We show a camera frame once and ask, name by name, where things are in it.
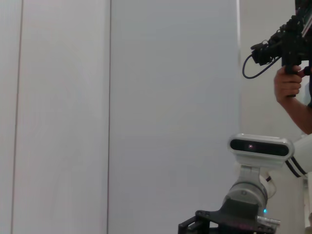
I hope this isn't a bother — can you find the black handheld device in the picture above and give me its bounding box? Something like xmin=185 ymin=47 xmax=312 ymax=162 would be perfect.
xmin=250 ymin=0 xmax=312 ymax=98

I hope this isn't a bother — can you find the silver right camera bracket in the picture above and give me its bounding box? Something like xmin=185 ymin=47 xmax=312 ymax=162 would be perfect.
xmin=237 ymin=165 xmax=263 ymax=186

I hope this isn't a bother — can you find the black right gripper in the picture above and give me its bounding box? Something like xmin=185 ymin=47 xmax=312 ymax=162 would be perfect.
xmin=177 ymin=197 xmax=277 ymax=234

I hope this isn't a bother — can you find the dark shirt sleeve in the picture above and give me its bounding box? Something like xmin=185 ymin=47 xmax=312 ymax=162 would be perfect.
xmin=306 ymin=81 xmax=312 ymax=108

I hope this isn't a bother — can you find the person's forearm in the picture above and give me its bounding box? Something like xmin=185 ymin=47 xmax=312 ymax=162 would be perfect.
xmin=279 ymin=99 xmax=312 ymax=135

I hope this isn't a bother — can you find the right cable with silver connector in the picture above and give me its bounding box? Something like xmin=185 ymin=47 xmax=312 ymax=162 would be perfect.
xmin=257 ymin=216 xmax=281 ymax=229

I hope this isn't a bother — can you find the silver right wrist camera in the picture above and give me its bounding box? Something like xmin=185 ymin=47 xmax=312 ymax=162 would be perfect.
xmin=228 ymin=133 xmax=295 ymax=169

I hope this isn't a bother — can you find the dark looped device cable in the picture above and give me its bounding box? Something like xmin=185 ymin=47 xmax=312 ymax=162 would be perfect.
xmin=242 ymin=53 xmax=281 ymax=79

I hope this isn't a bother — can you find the person's hand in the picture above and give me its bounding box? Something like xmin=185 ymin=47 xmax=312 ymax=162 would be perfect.
xmin=274 ymin=65 xmax=304 ymax=104

